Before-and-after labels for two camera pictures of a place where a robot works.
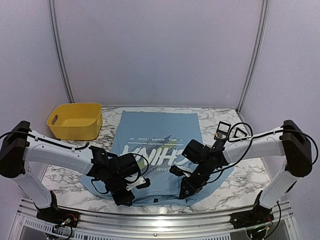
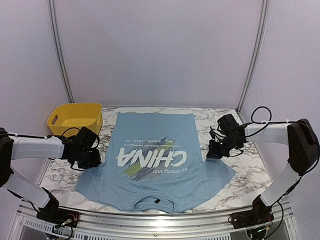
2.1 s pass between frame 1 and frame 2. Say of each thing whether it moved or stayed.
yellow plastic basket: stayed
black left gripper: moved
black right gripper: moved
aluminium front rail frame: stayed
